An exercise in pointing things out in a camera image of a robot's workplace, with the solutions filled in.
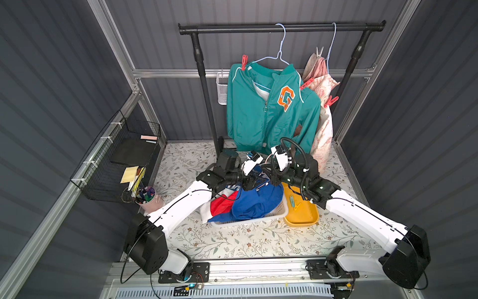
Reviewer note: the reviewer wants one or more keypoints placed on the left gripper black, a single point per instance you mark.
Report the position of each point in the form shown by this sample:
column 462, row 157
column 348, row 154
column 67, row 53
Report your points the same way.
column 252, row 177

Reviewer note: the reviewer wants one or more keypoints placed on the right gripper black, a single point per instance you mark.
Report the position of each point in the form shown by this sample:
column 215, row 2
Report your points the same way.
column 276, row 174

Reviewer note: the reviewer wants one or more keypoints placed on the blue red white jacket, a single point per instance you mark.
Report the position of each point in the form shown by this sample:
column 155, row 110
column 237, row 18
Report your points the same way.
column 229, row 202

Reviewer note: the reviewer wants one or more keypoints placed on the teal clothespin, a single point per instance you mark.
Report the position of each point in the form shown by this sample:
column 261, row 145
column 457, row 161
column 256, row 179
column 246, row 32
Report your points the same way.
column 291, row 201

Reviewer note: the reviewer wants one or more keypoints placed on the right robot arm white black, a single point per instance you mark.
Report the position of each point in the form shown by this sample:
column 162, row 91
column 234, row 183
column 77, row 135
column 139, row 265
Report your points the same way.
column 405, row 252

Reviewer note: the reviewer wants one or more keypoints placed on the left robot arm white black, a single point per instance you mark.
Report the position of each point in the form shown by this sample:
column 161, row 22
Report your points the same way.
column 146, row 240

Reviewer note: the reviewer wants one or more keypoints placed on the white perforated laundry basket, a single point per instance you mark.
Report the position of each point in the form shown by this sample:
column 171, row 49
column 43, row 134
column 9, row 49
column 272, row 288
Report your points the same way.
column 279, row 212

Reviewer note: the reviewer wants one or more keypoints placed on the yellow plastic tray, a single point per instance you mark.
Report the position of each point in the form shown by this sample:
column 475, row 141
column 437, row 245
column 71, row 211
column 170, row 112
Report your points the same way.
column 307, row 213

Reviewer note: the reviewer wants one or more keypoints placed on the green jacket orange letter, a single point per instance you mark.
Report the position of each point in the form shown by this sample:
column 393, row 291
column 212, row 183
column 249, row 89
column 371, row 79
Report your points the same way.
column 264, row 105

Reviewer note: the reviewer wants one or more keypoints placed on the red clothespin upper floral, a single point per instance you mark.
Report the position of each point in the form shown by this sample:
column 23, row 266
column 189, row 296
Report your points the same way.
column 307, row 84

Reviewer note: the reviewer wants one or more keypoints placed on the red clothespin floral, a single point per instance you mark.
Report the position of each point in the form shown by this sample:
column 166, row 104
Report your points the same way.
column 331, row 100
column 307, row 84

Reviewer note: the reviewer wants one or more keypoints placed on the red clothespin lower floral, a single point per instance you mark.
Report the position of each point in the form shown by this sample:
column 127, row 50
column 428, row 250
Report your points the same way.
column 331, row 100

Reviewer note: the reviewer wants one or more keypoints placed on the white mesh hanging cup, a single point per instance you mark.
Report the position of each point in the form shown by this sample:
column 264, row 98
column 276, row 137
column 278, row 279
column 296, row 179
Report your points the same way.
column 222, row 81

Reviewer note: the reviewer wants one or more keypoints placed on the pink pen cup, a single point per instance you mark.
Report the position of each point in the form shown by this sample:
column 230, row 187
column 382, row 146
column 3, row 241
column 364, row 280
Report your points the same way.
column 148, row 200

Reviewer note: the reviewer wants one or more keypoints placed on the pink floral garment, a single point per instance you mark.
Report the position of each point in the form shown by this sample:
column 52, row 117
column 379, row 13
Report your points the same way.
column 323, row 86

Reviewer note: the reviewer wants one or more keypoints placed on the red clothespin on green jacket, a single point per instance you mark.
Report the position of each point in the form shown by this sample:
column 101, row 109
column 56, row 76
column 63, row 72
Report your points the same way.
column 244, row 62

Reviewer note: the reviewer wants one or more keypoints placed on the yellow sticky notepad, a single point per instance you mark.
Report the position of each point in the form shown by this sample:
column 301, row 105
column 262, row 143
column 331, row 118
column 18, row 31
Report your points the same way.
column 129, row 174

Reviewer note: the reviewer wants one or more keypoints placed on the white clothespin on floral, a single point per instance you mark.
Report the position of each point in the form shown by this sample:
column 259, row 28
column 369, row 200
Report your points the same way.
column 319, row 52

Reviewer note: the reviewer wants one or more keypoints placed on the black clothes rack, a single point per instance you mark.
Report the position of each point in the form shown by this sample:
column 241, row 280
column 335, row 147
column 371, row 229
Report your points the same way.
column 194, row 31

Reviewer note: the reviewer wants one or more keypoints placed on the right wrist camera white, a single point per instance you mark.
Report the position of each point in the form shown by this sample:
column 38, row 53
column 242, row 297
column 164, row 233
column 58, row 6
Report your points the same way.
column 282, row 157

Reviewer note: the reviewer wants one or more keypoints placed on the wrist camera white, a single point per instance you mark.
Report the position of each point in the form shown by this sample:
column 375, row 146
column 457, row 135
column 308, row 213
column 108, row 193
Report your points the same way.
column 253, row 158
column 282, row 157

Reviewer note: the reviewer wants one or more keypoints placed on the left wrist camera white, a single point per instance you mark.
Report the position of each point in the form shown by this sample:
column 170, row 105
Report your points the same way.
column 253, row 158

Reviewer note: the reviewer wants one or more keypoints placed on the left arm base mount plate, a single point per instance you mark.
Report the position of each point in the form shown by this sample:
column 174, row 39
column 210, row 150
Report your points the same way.
column 195, row 272

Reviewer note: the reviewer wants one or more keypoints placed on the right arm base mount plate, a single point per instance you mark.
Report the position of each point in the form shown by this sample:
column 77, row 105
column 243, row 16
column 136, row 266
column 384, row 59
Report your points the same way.
column 323, row 269

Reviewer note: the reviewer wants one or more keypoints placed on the light blue wire hanger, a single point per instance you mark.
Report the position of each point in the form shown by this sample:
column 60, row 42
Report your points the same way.
column 327, row 59

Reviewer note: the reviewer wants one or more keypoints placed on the black wire mesh basket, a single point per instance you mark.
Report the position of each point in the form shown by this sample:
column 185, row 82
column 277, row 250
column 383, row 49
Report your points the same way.
column 125, row 142

